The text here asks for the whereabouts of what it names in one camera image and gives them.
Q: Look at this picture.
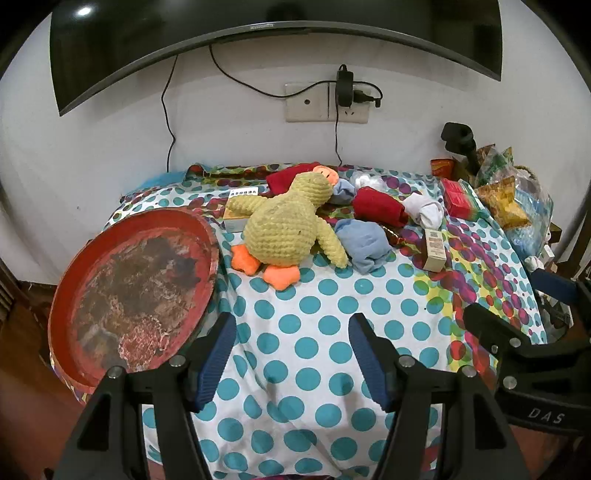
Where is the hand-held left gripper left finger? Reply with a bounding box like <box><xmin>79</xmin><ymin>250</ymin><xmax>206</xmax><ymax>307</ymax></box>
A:
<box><xmin>55</xmin><ymin>313</ymin><xmax>238</xmax><ymax>480</ymax></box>

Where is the red sock gold embroidery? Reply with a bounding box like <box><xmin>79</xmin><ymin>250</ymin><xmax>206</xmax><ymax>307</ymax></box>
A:
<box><xmin>353</xmin><ymin>187</ymin><xmax>409</xmax><ymax>229</ymax></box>

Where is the blue plastic bag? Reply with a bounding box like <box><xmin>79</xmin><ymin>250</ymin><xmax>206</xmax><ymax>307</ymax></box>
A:
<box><xmin>505</xmin><ymin>166</ymin><xmax>555</xmax><ymax>259</ymax></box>

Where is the black television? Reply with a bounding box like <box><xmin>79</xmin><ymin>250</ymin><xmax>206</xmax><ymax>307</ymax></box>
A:
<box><xmin>50</xmin><ymin>0</ymin><xmax>502</xmax><ymax>117</ymax></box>

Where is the red gold foil packet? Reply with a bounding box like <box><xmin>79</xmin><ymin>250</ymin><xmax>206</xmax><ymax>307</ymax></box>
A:
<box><xmin>381</xmin><ymin>225</ymin><xmax>407</xmax><ymax>247</ymax></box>

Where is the blue cloth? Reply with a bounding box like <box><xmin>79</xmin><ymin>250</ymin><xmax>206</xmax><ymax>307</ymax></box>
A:
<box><xmin>139</xmin><ymin>172</ymin><xmax>188</xmax><ymax>190</ymax></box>

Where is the white sock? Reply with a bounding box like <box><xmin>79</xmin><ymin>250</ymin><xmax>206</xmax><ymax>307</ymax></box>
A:
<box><xmin>401</xmin><ymin>193</ymin><xmax>445</xmax><ymax>228</ymax></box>

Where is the red round tray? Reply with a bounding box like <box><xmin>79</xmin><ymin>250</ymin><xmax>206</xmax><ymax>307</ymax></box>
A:
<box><xmin>47</xmin><ymin>208</ymin><xmax>221</xmax><ymax>407</ymax></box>

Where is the plain red sock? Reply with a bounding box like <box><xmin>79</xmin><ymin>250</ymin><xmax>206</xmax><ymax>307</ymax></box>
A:
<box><xmin>265</xmin><ymin>161</ymin><xmax>324</xmax><ymax>197</ymax></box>

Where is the black cable to wall plate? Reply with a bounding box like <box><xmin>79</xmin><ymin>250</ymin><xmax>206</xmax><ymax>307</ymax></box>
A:
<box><xmin>209</xmin><ymin>44</ymin><xmax>340</xmax><ymax>99</ymax></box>

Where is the green snack bag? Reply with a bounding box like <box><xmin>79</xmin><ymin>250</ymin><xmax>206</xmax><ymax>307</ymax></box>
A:
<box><xmin>475</xmin><ymin>145</ymin><xmax>515</xmax><ymax>185</ymax></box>

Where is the black angled plug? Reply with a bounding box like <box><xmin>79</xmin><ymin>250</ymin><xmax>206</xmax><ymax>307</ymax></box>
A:
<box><xmin>353</xmin><ymin>83</ymin><xmax>383</xmax><ymax>109</ymax></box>

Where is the wall socket with plugs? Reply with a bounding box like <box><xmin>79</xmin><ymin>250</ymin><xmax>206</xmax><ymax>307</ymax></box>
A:
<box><xmin>285</xmin><ymin>82</ymin><xmax>330</xmax><ymax>123</ymax></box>

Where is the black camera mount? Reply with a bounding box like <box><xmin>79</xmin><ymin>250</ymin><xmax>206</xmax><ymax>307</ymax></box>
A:
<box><xmin>441</xmin><ymin>122</ymin><xmax>483</xmax><ymax>178</ymax></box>

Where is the clear plastic bag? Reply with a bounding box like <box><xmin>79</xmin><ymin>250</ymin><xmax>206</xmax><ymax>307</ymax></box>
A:
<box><xmin>348</xmin><ymin>173</ymin><xmax>386</xmax><ymax>191</ymax></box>

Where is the polka dot cloth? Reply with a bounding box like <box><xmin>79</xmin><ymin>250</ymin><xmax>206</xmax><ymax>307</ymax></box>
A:
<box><xmin>74</xmin><ymin>161</ymin><xmax>550</xmax><ymax>478</ymax></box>

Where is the black power adapter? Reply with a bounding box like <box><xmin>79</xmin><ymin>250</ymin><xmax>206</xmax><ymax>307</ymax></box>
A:
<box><xmin>335</xmin><ymin>65</ymin><xmax>354</xmax><ymax>107</ymax></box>

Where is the white and yellow box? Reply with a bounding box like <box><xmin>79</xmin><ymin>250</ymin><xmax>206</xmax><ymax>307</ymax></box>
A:
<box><xmin>224</xmin><ymin>187</ymin><xmax>271</xmax><ymax>233</ymax></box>

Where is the thin black television cable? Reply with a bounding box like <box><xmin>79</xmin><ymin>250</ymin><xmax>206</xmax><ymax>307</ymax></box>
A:
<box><xmin>161</xmin><ymin>54</ymin><xmax>180</xmax><ymax>172</ymax></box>

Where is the large light blue sock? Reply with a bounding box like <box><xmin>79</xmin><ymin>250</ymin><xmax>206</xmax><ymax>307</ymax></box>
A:
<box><xmin>335</xmin><ymin>218</ymin><xmax>395</xmax><ymax>274</ymax></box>

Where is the white wall power socket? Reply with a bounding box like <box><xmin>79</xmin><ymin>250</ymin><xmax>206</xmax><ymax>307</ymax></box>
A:
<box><xmin>328</xmin><ymin>82</ymin><xmax>370</xmax><ymax>124</ymax></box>

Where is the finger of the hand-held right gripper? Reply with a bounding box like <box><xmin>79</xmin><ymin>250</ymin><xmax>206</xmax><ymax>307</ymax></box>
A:
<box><xmin>531</xmin><ymin>268</ymin><xmax>591</xmax><ymax>342</ymax></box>
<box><xmin>463</xmin><ymin>302</ymin><xmax>532</xmax><ymax>365</ymax></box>

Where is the red flat box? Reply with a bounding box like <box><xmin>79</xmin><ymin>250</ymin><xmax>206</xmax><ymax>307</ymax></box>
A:
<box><xmin>440</xmin><ymin>178</ymin><xmax>485</xmax><ymax>221</ymax></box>

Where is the brown wooden furniture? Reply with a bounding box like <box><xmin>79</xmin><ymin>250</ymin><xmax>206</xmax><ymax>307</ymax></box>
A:
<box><xmin>549</xmin><ymin>222</ymin><xmax>591</xmax><ymax>280</ymax></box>

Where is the small beige box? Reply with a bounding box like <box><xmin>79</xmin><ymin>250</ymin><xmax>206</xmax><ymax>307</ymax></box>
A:
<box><xmin>422</xmin><ymin>227</ymin><xmax>452</xmax><ymax>273</ymax></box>

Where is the small light blue sock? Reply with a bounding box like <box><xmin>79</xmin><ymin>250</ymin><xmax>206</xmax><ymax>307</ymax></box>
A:
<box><xmin>330</xmin><ymin>179</ymin><xmax>358</xmax><ymax>206</ymax></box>

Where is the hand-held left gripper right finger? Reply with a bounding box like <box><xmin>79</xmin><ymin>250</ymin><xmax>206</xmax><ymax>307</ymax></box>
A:
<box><xmin>348</xmin><ymin>312</ymin><xmax>532</xmax><ymax>480</ymax></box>

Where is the black adapter cable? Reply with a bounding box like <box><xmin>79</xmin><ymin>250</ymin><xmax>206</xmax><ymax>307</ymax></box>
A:
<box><xmin>333</xmin><ymin>105</ymin><xmax>343</xmax><ymax>167</ymax></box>

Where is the yellow duck plush toy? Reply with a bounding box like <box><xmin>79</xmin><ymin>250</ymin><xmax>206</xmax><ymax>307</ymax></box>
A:
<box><xmin>228</xmin><ymin>165</ymin><xmax>349</xmax><ymax>291</ymax></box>

